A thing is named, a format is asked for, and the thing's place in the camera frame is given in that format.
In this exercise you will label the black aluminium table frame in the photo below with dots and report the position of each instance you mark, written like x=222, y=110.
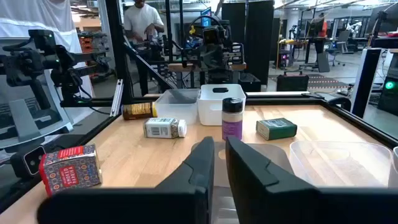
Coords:
x=367, y=126

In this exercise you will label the orange storage crate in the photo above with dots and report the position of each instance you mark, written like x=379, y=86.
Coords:
x=85, y=43

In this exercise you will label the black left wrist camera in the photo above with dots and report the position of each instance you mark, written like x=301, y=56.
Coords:
x=212, y=35

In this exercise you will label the wooden workbench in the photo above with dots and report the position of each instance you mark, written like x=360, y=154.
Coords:
x=177, y=67

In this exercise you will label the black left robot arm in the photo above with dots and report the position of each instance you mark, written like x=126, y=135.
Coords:
x=217, y=77

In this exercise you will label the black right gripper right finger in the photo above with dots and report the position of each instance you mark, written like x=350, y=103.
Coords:
x=295, y=205

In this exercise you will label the brown spice jar yellow lid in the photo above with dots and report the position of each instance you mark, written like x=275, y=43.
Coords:
x=138, y=111

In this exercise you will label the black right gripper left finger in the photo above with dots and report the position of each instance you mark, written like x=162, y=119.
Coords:
x=140, y=205

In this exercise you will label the tall black partition panel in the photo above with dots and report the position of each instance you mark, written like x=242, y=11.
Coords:
x=258, y=37

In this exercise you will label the black table-level camera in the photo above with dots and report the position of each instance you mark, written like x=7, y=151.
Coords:
x=29, y=161

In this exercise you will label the black carrying case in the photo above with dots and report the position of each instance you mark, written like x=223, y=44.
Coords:
x=292, y=82

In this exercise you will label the glass spice jar white label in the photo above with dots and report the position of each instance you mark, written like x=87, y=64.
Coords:
x=161, y=128

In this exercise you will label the purple label jar black lid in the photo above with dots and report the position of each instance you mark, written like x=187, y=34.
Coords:
x=232, y=124

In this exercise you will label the white black computer tower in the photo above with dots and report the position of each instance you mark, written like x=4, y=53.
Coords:
x=360, y=84

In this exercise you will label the white hanging cloth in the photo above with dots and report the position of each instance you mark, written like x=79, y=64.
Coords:
x=37, y=18

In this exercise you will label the silver aluminium bar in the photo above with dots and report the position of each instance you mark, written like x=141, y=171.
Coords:
x=117, y=98

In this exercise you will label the blue monitor screen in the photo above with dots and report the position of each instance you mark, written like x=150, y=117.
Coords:
x=206, y=17

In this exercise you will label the person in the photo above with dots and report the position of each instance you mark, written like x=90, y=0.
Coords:
x=321, y=29
x=143, y=18

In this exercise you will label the red patterned smoked paprika tin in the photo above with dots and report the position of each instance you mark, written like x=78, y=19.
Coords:
x=71, y=171

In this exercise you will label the black device green light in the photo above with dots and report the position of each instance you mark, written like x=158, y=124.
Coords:
x=390, y=93

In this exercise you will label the black clamp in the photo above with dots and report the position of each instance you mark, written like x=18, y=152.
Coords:
x=339, y=103

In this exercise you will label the grey office chair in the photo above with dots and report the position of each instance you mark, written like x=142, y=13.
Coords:
x=340, y=43

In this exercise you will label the grey laptop stand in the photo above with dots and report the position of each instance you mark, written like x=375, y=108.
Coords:
x=21, y=121

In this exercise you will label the black box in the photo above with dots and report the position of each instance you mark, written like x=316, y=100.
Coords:
x=248, y=83

